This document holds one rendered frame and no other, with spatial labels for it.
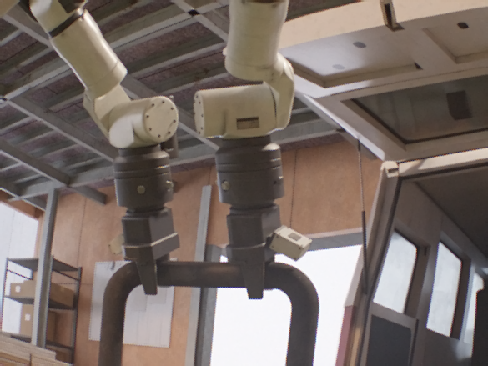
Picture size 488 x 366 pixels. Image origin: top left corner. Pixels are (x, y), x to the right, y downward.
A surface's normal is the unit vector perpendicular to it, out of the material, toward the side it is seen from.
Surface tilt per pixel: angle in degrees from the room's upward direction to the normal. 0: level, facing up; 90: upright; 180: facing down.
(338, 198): 90
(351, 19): 106
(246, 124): 114
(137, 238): 120
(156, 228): 90
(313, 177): 90
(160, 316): 90
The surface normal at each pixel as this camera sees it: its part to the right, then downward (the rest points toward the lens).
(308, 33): -0.58, -0.08
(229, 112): 0.27, 0.08
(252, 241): -0.35, 0.14
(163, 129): 0.70, 0.01
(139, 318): -0.57, -0.35
